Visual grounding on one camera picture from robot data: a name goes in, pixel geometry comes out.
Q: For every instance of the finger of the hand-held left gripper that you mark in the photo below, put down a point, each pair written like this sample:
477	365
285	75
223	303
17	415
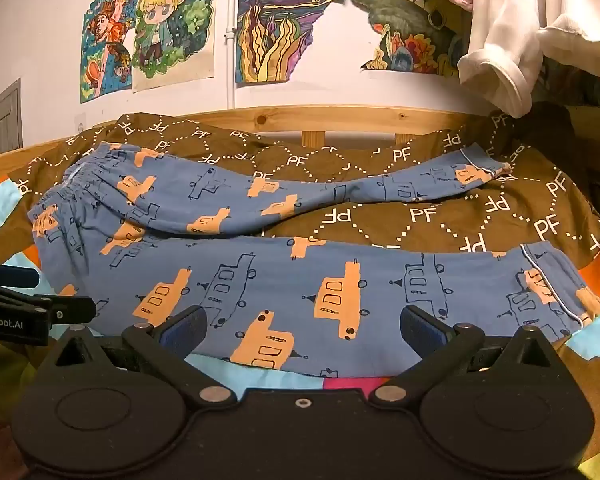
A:
15	276
70	309

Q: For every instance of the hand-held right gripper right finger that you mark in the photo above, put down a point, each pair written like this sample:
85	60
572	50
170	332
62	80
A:
422	330

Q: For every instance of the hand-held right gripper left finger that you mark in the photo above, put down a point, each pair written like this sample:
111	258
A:
182	332

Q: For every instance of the blue pants with orange trucks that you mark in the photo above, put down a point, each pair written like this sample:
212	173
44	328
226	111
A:
280	280

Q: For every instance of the brown patterned blanket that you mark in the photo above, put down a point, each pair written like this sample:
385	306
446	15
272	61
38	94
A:
380	210

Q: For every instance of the grey panelled door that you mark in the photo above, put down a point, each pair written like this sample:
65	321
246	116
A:
0	120

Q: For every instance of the dark hanging garment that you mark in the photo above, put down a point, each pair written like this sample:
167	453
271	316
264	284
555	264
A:
580	85

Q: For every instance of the white hanging garment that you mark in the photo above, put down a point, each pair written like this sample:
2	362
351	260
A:
510	20

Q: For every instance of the white wall socket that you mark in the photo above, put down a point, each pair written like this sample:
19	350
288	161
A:
81	124

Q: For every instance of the orange-haired figure wall poster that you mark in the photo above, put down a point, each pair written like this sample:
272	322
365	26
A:
105	35

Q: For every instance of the white wall pipe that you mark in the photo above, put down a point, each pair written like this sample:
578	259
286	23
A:
231	70

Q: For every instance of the blond figure wall poster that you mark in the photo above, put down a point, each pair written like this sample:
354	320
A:
170	20

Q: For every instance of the landscape wall poster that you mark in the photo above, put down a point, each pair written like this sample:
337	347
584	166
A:
410	25

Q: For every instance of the swirl pattern wall poster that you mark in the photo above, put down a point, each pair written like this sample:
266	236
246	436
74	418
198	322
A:
280	10

